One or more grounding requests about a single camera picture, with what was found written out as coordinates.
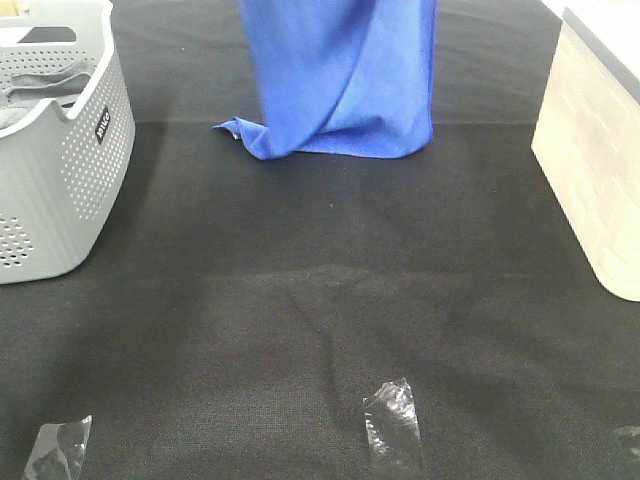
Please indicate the clear tape piece centre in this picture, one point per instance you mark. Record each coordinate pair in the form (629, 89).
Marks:
(393, 431)

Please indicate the clear tape piece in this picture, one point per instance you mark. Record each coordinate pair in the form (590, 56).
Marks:
(59, 451)
(393, 431)
(628, 439)

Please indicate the grey cloth in basket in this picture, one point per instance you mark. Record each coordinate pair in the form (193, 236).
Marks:
(27, 89)

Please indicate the blue microfibre towel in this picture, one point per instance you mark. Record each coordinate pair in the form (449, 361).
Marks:
(340, 77)

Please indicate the black table cloth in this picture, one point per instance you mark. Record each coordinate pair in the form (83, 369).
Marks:
(234, 313)

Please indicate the clear tape piece right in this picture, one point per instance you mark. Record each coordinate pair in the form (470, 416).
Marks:
(628, 439)

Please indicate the clear tape piece left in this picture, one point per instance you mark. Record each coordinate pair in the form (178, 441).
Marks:
(59, 451)

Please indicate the white storage box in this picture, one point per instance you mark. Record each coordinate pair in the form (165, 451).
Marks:
(586, 139)

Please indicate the grey perforated laundry basket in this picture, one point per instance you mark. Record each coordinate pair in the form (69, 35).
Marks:
(63, 161)

